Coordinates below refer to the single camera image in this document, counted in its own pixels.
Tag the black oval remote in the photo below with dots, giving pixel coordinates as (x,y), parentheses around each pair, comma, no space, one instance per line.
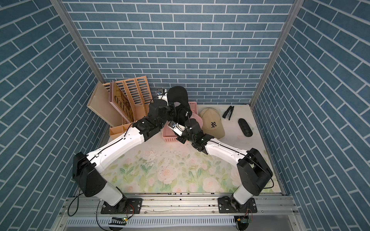
(246,129)

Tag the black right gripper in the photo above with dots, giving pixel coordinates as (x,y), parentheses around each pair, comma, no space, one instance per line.
(180,139)

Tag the floral table mat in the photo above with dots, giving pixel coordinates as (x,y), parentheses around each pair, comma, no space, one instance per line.
(158,166)

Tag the aluminium mounting rail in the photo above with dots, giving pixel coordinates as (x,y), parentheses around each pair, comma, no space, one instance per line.
(182,212)

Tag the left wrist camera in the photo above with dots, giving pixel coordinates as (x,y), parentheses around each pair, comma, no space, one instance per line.
(161,94)

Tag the pink plastic basket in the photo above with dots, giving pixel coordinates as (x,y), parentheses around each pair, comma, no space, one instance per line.
(167,134)

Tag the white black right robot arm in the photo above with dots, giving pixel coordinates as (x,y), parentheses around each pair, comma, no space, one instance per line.
(253,170)

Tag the beige baseball cap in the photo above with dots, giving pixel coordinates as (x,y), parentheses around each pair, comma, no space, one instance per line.
(212,123)

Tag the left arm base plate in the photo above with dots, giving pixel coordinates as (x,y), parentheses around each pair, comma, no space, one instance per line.
(127,206)

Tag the black baseball cap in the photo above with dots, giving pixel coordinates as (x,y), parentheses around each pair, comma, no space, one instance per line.
(178,96)

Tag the beige cardboard folder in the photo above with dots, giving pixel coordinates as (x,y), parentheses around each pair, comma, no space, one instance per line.
(100,105)

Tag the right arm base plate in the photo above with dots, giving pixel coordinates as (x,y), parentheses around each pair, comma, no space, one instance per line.
(229,205)

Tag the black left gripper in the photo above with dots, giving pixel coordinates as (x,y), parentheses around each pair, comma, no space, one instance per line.
(172,112)

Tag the wanted poster book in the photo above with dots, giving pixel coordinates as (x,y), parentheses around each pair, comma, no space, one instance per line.
(120,102)

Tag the black stapler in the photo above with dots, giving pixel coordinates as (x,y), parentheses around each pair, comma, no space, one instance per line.
(228,113)

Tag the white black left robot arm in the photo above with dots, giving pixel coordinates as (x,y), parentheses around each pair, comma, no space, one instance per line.
(87,169)

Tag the orange plastic file organizer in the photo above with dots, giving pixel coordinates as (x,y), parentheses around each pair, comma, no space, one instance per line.
(137,92)

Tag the pink baseball cap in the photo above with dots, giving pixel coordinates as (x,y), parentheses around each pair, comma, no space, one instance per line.
(197,118)

